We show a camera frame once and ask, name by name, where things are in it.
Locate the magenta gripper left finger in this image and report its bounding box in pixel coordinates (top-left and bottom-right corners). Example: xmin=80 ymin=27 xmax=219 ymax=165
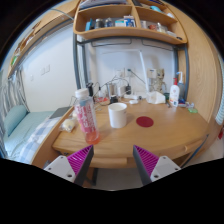
xmin=45 ymin=145 xmax=94 ymax=186

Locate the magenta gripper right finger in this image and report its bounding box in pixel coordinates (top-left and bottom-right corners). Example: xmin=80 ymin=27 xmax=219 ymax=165
xmin=133 ymin=145 xmax=180 ymax=185

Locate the wooden desk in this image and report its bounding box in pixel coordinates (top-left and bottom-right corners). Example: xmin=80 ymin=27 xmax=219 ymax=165
xmin=31 ymin=98 xmax=211 ymax=169

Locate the plastic bag with bread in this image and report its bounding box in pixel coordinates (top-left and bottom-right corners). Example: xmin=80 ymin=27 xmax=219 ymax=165
xmin=60 ymin=118 xmax=76 ymax=132

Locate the round red coaster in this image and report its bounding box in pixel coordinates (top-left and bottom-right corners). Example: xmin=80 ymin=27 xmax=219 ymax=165
xmin=136 ymin=116 xmax=154 ymax=127

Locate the plaid bed blanket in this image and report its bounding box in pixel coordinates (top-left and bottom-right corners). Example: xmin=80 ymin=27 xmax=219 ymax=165
xmin=15 ymin=118 xmax=59 ymax=164

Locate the dark tablet on bed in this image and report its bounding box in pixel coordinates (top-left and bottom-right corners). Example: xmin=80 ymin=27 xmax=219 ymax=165
xmin=51 ymin=107 xmax=69 ymax=119

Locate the clear bottle with pink label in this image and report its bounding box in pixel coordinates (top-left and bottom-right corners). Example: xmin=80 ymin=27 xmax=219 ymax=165
xmin=74 ymin=88 xmax=100 ymax=145

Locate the white ceramic mug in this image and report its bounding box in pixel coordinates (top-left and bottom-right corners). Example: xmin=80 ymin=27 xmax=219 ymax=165
xmin=108 ymin=103 xmax=127 ymax=128

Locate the green round lid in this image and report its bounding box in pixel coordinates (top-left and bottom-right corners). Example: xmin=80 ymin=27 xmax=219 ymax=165
xmin=188 ymin=108 xmax=198 ymax=113

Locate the white tissue pack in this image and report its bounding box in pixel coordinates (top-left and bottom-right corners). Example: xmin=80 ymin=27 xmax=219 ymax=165
xmin=146 ymin=91 xmax=166 ymax=104

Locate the white desk lamp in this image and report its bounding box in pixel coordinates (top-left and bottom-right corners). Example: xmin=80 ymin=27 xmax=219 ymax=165
xmin=123 ymin=49 xmax=150 ymax=100

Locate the white pump lotion bottle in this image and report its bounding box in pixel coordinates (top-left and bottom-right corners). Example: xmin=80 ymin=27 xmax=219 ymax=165
xmin=169 ymin=79 xmax=180 ymax=107

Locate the teal pillow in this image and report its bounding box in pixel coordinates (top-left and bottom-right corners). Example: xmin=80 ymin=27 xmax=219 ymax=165
xmin=4 ymin=105 xmax=27 ymax=136

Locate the wooden groot figurine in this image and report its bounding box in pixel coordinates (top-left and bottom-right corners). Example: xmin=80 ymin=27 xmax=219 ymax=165
xmin=152 ymin=69 xmax=166 ymax=93

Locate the grey spray bottle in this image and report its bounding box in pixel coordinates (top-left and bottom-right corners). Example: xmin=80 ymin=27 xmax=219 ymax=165
xmin=176 ymin=71 xmax=185 ymax=99

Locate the wooden wall shelf unit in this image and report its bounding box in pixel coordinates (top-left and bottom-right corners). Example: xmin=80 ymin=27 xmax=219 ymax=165
xmin=73 ymin=0 xmax=188 ymax=46

